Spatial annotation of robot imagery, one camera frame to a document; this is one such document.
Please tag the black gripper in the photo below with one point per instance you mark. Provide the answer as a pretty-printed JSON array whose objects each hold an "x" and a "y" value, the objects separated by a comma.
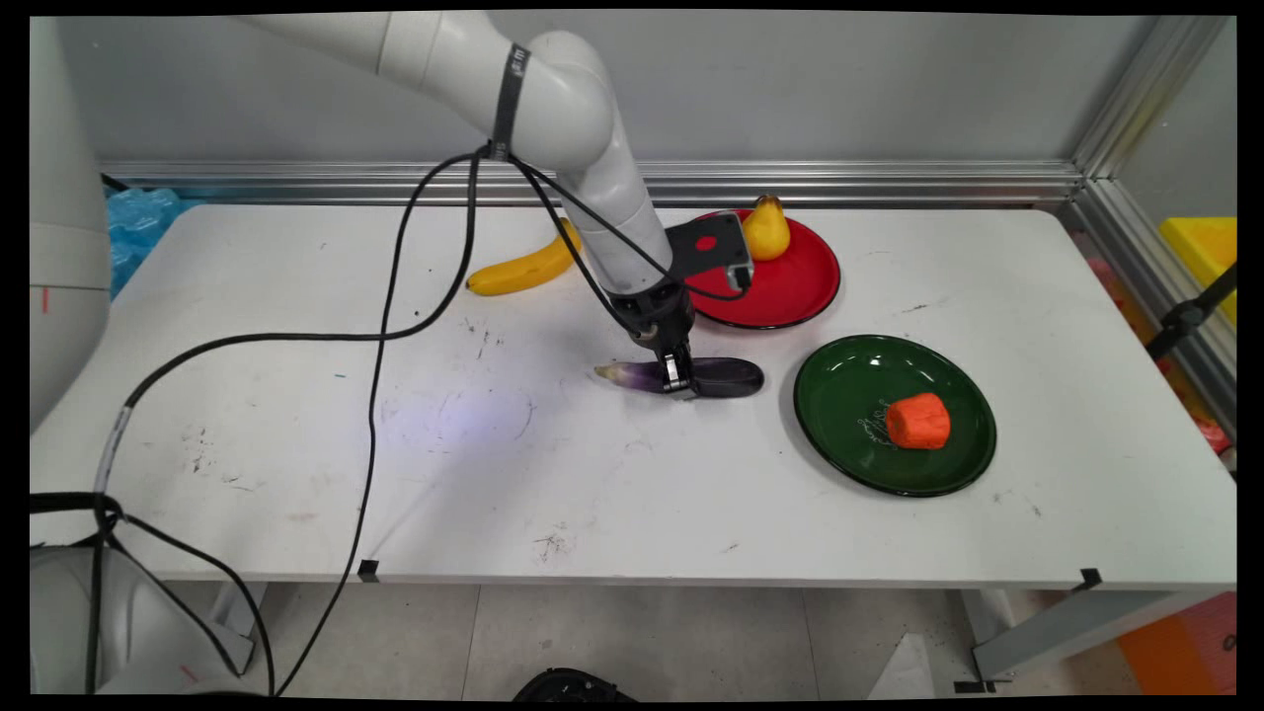
[{"x": 657, "y": 316}]

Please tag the purple eggplant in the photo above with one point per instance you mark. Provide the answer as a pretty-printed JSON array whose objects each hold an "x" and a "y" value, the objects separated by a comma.
[{"x": 731, "y": 377}]

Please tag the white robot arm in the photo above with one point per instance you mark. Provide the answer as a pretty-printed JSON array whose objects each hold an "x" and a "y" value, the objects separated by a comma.
[{"x": 592, "y": 118}]

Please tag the red round plate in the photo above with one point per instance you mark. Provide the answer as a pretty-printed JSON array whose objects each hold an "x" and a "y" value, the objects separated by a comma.
[{"x": 790, "y": 286}]

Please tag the yellow pear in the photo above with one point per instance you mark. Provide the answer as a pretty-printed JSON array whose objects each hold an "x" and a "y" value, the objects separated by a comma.
[{"x": 766, "y": 235}]

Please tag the green round plate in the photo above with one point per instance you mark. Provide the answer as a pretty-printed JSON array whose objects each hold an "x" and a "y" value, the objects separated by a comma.
[{"x": 849, "y": 395}]

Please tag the yellow banana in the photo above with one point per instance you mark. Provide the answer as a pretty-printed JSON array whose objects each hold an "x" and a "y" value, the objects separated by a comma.
[{"x": 523, "y": 272}]

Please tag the orange carrot chunk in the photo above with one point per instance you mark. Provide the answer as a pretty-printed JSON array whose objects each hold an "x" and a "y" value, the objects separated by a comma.
[{"x": 918, "y": 422}]

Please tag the black object on floor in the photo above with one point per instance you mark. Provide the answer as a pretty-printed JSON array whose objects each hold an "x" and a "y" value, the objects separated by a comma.
[{"x": 568, "y": 686}]

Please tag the black tape marker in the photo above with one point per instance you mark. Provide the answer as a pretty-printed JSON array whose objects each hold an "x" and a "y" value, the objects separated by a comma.
[
  {"x": 368, "y": 571},
  {"x": 1091, "y": 579}
]

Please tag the grey table leg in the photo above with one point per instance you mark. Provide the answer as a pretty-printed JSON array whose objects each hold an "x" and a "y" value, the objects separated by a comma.
[{"x": 1066, "y": 632}]

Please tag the yellow plastic bin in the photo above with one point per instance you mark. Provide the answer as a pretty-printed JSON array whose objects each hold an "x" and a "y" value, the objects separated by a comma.
[{"x": 1205, "y": 247}]

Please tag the blue plastic wrap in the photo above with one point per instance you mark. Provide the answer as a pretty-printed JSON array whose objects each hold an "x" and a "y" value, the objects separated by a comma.
[{"x": 143, "y": 222}]

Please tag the orange box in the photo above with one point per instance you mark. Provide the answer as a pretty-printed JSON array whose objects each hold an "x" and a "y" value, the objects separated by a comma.
[{"x": 1185, "y": 647}]

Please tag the dark wrist camera box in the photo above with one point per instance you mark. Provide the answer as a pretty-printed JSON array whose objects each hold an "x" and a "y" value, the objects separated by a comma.
[{"x": 711, "y": 247}]

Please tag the long aluminium frame rail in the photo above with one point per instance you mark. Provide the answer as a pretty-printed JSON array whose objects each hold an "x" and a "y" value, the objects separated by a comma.
[{"x": 839, "y": 183}]

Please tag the short aluminium frame rail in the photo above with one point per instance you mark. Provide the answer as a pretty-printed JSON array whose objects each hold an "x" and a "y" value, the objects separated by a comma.
[{"x": 1155, "y": 286}]

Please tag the aluminium frame post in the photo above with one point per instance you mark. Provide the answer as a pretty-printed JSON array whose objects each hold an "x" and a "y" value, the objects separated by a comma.
[{"x": 1150, "y": 94}]

